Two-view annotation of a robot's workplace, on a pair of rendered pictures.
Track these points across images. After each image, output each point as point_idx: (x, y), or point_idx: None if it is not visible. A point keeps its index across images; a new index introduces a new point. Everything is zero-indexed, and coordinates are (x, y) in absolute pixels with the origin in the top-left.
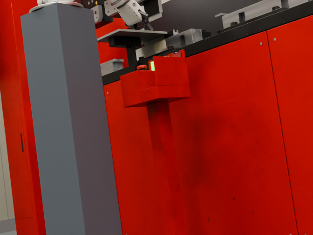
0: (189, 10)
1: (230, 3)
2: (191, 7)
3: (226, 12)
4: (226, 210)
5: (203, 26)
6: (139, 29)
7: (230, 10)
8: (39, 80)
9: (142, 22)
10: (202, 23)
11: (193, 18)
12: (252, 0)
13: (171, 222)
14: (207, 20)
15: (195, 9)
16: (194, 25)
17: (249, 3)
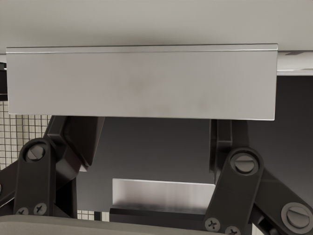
0: (303, 184)
1: (180, 160)
2: (295, 190)
3: (196, 146)
4: None
5: (269, 137)
6: (209, 142)
7: (183, 146)
8: None
9: (23, 186)
10: (270, 146)
11: (297, 164)
12: (126, 145)
13: None
14: (254, 147)
15: (284, 181)
16: (297, 148)
17: (135, 143)
